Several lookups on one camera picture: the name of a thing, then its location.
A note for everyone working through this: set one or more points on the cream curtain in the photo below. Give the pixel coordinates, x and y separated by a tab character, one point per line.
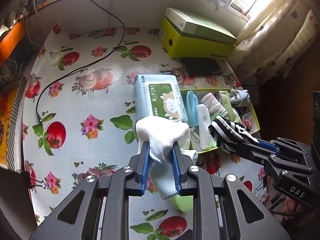
280	30

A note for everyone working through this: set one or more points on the pale green embossed towel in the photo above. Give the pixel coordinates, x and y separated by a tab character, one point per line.
228	105

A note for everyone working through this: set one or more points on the blue face mask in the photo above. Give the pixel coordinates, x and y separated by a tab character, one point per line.
192	107

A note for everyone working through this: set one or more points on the wet wipes pack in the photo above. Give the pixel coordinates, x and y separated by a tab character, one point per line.
157	97

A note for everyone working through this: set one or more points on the floral tablecloth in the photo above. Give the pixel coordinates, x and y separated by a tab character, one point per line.
87	100

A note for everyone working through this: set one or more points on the black binder clip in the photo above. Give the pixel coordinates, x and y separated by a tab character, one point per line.
27	180

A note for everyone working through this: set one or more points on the yellow-green cardboard box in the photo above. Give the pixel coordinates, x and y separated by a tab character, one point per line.
197	47

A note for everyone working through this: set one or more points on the green round container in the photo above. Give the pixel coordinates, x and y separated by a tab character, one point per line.
182	202

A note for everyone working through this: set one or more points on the grey sock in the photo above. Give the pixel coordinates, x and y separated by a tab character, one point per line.
240	97

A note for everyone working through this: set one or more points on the plain white sock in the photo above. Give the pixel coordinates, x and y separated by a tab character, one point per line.
162	140

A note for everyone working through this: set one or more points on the black phone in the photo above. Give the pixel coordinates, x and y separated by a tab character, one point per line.
202	66

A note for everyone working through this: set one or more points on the white and green flat box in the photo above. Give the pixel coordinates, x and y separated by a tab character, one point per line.
200	25

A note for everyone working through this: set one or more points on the yellow-green box lid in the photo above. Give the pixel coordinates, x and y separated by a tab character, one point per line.
253	120

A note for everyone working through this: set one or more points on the white sock with thin stripes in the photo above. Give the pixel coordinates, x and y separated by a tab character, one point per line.
212	103

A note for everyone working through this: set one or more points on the white towel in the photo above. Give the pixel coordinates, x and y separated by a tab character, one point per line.
203	125

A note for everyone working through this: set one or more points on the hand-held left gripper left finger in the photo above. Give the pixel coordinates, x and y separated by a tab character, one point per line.
145	175

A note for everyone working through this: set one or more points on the black and white striped sock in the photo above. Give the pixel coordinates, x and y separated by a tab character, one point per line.
230	132
243	110

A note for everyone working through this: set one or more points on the clear bag with red contents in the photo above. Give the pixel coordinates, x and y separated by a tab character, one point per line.
247	121

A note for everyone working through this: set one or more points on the orange plastic tray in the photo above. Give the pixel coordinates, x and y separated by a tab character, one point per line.
12	42

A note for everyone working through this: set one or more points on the yellow printed box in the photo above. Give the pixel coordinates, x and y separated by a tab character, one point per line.
7	120

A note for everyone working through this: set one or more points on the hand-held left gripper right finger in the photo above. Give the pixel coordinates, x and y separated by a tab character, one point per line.
176	172

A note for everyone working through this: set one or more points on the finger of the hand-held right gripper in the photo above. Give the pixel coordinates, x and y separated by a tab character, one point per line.
268	146
252	153

